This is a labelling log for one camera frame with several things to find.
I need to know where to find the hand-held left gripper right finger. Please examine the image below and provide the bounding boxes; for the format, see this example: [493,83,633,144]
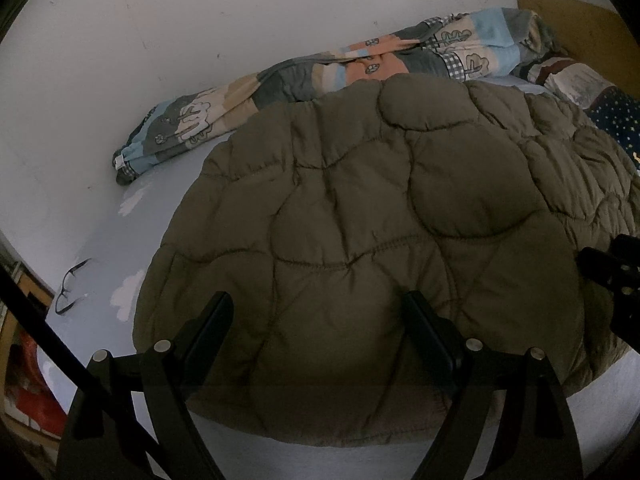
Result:
[402,289,583,480]

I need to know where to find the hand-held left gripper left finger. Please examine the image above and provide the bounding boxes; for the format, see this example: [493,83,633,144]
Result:
[56,290,236,480]

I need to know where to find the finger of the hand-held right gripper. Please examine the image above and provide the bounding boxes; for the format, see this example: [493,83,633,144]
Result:
[575,234,640,352]

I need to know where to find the olive puffer jacket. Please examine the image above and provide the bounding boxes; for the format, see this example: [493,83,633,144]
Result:
[132,74,640,448]

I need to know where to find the bed with light blue sheet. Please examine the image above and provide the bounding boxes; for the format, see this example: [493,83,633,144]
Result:
[35,77,640,480]

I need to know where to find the black eyeglasses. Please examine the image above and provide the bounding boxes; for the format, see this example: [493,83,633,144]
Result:
[54,258,93,317]

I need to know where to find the black pole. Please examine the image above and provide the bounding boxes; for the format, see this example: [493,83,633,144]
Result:
[0,262,151,466]

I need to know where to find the patterned pillow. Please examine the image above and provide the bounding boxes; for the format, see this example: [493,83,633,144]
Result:
[520,55,640,176]

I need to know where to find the red bag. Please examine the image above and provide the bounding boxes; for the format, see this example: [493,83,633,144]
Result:
[15,335,68,436]

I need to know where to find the brown headboard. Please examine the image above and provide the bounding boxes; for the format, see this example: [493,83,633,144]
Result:
[517,0,640,91]

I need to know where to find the patchwork quilt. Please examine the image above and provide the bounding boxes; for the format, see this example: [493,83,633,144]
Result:
[112,7,563,187]

